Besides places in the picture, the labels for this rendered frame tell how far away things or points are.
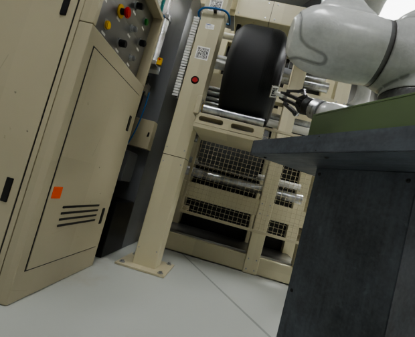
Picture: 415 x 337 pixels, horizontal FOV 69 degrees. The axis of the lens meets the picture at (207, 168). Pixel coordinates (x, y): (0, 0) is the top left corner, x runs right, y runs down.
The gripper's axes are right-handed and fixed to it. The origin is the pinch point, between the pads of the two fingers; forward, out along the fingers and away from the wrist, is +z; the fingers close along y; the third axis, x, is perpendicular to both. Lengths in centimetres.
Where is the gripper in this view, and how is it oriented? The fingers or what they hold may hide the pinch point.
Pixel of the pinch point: (280, 94)
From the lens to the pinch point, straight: 153.1
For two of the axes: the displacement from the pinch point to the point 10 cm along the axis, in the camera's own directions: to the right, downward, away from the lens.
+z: -5.0, -4.6, 7.4
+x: 8.5, -0.8, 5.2
